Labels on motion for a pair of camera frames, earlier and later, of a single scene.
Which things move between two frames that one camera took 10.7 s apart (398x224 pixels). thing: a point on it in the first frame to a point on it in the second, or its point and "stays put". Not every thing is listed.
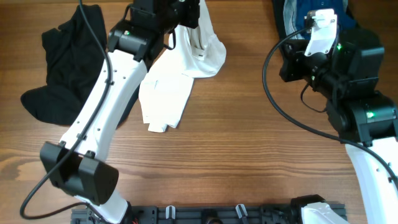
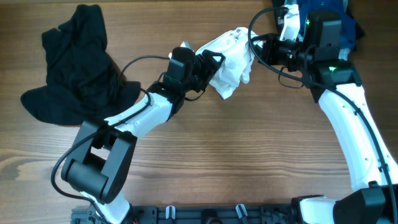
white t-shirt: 192,52 to 234,68
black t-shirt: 74,58 stays put
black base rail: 200,214 stays put
